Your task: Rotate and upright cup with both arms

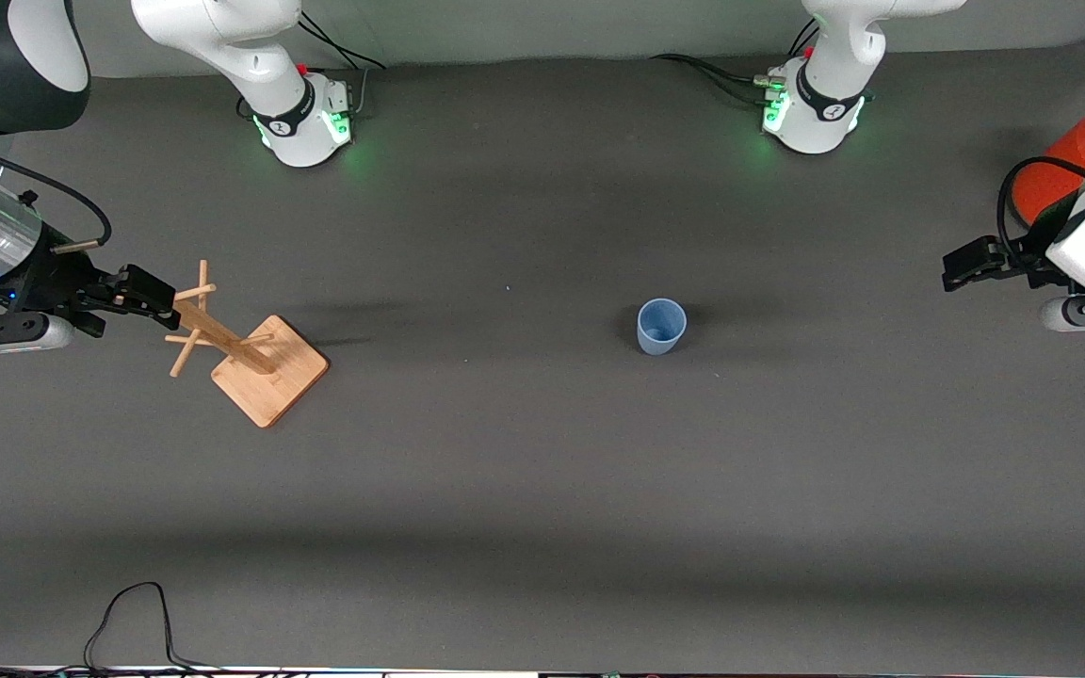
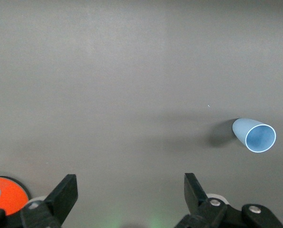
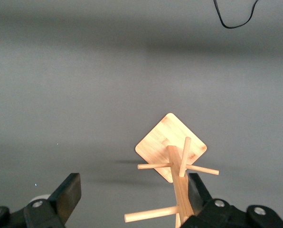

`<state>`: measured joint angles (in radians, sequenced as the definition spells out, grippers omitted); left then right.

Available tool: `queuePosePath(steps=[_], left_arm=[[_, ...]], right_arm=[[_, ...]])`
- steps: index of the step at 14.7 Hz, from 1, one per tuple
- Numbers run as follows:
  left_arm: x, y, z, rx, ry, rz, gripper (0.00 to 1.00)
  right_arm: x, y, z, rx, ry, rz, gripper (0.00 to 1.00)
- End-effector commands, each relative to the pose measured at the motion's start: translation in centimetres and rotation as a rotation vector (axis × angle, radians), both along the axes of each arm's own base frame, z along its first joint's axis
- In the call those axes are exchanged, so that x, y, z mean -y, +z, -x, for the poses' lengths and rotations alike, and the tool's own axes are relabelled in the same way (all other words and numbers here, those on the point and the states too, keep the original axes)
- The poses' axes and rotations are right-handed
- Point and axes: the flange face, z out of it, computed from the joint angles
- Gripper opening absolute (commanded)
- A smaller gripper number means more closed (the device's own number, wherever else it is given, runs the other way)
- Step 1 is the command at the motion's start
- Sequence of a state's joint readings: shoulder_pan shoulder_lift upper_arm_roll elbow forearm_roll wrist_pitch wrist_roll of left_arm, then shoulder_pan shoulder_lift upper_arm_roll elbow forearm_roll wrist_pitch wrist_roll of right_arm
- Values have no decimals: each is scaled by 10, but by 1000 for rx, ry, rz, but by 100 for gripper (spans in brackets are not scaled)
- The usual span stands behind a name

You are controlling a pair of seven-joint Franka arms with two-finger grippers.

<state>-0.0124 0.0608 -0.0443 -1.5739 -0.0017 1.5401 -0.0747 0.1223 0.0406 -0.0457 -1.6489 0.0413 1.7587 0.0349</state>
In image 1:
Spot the light blue plastic cup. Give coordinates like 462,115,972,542
637,299,688,357

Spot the wooden cup rack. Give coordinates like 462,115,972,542
164,260,330,429

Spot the orange can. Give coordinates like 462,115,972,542
1013,94,1085,227

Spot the looped black cable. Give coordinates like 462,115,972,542
84,581,223,674

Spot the black arm base cable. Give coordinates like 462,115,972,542
296,11,385,119
651,54,774,105

